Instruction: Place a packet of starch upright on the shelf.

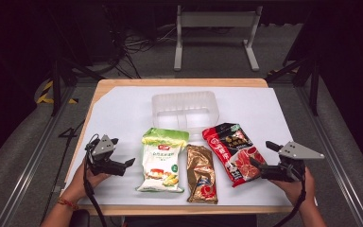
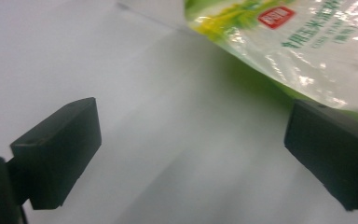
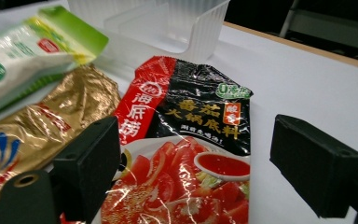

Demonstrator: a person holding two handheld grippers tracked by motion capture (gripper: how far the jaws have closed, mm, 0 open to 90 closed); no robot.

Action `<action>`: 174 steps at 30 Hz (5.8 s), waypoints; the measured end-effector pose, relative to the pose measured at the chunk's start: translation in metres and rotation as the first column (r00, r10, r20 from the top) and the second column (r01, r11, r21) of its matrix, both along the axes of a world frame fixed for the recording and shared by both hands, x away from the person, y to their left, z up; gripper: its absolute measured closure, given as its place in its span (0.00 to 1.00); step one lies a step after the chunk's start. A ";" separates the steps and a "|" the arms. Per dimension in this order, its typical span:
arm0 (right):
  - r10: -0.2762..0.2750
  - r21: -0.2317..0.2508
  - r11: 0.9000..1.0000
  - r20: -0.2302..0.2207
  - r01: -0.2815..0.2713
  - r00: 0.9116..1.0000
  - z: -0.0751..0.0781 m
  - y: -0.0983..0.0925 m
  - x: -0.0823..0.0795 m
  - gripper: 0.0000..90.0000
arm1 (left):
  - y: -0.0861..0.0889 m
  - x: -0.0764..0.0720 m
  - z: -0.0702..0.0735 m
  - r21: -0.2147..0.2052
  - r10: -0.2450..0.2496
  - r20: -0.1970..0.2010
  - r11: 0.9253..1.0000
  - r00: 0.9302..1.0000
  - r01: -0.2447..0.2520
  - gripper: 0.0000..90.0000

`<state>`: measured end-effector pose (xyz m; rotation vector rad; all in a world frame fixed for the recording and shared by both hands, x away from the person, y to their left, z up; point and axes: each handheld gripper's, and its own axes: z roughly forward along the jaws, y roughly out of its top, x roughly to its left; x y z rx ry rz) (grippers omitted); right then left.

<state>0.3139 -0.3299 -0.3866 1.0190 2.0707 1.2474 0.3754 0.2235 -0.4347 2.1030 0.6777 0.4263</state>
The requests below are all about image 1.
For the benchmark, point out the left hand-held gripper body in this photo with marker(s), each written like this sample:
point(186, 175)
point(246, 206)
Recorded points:
point(102, 148)

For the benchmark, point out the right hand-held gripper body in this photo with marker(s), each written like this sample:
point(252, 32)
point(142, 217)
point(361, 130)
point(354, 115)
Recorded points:
point(296, 153)

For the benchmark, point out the red and black packet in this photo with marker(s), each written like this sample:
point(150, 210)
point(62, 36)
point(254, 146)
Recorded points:
point(233, 148)

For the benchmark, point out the green and white packet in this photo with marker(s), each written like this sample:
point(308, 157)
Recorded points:
point(162, 160)

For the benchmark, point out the gold foil packet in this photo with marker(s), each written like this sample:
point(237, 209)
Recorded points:
point(201, 175)

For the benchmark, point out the translucent white plastic bin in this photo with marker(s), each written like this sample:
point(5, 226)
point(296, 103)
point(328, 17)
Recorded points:
point(185, 105)

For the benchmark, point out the person's right hand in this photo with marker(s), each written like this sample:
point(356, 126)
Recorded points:
point(297, 190)

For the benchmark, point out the person's left hand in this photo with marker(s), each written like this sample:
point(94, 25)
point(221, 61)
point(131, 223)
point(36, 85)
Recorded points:
point(80, 184)

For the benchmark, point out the black metal stand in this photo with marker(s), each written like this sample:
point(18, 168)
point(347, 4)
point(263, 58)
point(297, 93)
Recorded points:
point(56, 82)
point(313, 78)

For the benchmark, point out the yellow and black floor tape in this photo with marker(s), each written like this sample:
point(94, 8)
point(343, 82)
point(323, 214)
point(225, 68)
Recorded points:
point(45, 94)

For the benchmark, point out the grey metal stand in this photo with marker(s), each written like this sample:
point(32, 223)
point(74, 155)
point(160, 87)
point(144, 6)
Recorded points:
point(217, 19)

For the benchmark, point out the aluminium floor rail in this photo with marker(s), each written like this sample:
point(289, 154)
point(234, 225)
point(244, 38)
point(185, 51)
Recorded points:
point(334, 157)
point(28, 176)

